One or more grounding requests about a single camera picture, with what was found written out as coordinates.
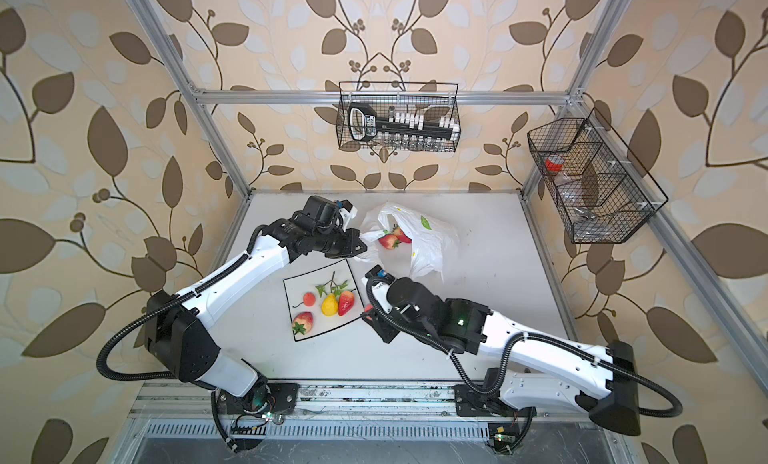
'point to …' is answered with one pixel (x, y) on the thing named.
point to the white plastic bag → (433, 242)
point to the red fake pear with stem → (401, 236)
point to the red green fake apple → (303, 322)
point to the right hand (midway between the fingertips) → (369, 313)
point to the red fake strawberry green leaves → (389, 241)
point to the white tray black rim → (299, 285)
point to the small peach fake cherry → (368, 307)
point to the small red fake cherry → (309, 300)
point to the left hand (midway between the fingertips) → (370, 244)
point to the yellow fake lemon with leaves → (332, 290)
